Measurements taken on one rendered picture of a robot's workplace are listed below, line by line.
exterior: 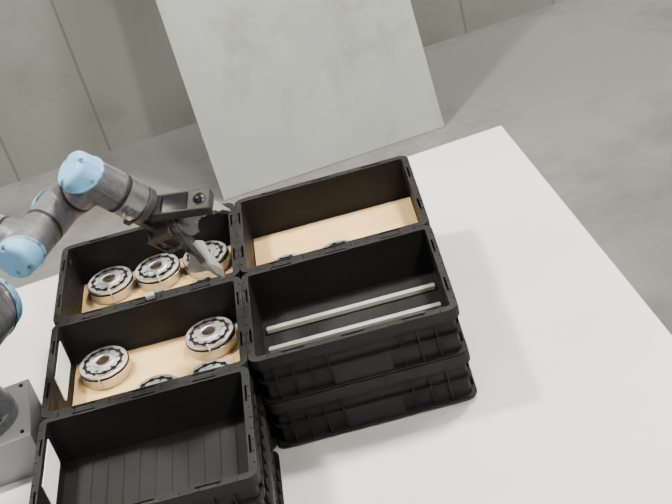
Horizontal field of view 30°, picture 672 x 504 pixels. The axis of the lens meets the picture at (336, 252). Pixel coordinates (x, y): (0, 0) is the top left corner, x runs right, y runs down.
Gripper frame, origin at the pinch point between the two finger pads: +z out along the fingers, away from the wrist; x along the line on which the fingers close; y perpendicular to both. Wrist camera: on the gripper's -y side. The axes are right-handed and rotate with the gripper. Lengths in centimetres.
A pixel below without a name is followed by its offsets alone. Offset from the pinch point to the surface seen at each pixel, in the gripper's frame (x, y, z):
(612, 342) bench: 11, -40, 65
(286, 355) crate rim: 21.5, -4.8, 11.2
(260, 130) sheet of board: -160, 128, 109
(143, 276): -14.5, 41.9, 9.2
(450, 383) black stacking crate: 20.9, -18.5, 41.2
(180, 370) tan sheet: 14.9, 24.6, 9.2
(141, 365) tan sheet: 12.1, 33.1, 5.5
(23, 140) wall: -187, 230, 67
